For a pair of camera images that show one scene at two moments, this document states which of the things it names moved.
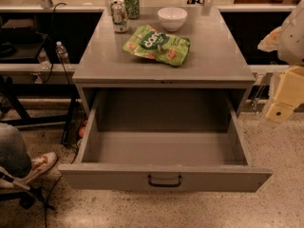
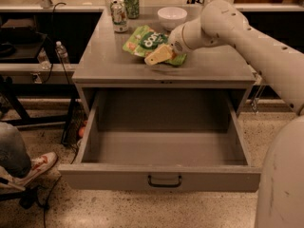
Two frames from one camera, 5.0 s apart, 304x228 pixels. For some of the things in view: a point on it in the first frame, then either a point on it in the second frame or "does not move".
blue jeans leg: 13,156 does not move
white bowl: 172,18 does not move
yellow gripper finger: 289,94 -> 164,52
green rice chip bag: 146,41 does not move
